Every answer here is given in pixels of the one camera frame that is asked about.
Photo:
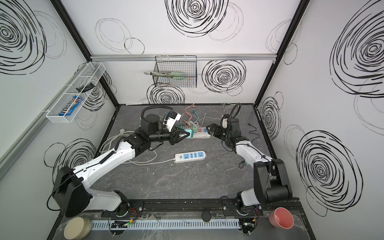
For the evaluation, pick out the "black front rail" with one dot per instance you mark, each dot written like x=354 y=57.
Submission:
x=227 y=207

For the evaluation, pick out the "white wire shelf basket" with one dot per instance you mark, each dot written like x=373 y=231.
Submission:
x=93 y=100

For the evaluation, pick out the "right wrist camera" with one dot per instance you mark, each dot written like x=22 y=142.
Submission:
x=224 y=121

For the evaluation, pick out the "teal charger plug with cable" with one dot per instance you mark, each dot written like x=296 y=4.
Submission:
x=195 y=120

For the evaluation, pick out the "blue candy packet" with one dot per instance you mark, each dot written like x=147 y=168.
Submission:
x=71 y=106

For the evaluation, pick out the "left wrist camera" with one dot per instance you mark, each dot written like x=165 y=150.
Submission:
x=171 y=119

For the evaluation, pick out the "pink charger plug with cable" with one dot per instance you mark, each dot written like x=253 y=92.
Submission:
x=187 y=115

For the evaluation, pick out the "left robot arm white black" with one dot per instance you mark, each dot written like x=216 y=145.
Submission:
x=72 y=188

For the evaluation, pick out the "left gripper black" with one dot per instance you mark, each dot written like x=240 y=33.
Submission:
x=173 y=136

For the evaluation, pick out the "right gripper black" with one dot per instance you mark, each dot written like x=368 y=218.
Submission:
x=216 y=130

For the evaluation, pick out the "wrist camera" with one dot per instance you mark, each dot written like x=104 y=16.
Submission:
x=224 y=121
x=171 y=119

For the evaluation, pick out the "white slotted cable duct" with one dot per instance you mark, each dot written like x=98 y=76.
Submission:
x=193 y=224

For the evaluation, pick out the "small blue white power strip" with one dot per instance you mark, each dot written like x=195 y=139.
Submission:
x=190 y=157

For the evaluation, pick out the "pink plastic cup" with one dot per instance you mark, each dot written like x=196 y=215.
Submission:
x=281 y=218

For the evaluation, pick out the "large multicolour power strip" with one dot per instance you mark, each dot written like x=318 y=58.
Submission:
x=200 y=133

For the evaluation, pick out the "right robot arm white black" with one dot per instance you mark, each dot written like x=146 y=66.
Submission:
x=271 y=181

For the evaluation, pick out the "black wire basket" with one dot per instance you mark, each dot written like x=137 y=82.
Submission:
x=175 y=70

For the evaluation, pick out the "round beige lid container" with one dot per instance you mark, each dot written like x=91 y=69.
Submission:
x=77 y=228

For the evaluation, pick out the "black round knob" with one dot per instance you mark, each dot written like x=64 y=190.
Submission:
x=206 y=216

